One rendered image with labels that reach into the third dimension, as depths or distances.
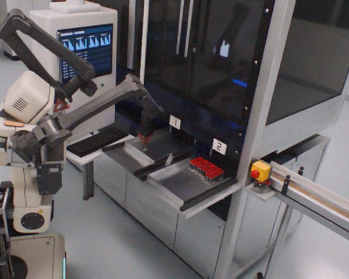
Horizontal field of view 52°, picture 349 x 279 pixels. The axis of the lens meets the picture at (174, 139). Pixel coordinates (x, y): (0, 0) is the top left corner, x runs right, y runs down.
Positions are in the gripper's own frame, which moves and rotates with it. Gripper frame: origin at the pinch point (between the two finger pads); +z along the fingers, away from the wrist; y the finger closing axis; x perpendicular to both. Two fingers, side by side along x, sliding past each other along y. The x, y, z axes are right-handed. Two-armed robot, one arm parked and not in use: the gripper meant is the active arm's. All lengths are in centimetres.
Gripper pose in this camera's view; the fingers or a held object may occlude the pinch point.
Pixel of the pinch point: (145, 143)
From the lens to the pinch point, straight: 203.5
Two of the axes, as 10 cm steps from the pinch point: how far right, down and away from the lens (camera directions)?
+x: -8.4, -3.4, 4.2
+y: 5.3, -3.7, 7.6
